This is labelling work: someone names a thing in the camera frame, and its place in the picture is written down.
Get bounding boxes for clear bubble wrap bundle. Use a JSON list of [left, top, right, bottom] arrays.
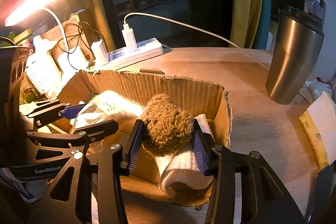
[[73, 90, 145, 133]]

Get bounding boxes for brown fuzzy ball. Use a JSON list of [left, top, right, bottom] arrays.
[[141, 94, 194, 156]]

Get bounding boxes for white paper towel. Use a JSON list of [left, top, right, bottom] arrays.
[[149, 113, 215, 197]]

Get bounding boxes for open cardboard box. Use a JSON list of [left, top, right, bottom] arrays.
[[52, 71, 232, 206]]

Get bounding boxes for white woven basket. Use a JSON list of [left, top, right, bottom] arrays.
[[26, 53, 62, 98]]

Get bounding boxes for white desk lamp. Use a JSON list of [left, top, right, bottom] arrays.
[[4, 0, 79, 70]]

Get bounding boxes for white charger adapter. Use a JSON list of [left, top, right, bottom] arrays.
[[91, 39, 109, 67]]

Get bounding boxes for white power strip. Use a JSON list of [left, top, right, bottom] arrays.
[[101, 38, 163, 71]]

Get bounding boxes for brown cardboard backing box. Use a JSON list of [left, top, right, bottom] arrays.
[[42, 18, 96, 62]]

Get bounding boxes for yellow white tissue box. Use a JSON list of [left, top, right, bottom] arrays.
[[299, 92, 336, 169]]

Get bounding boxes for stainless steel tumbler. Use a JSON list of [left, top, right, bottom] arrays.
[[265, 6, 325, 104]]

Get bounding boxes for white charger with cable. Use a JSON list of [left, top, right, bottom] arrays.
[[121, 12, 268, 70]]

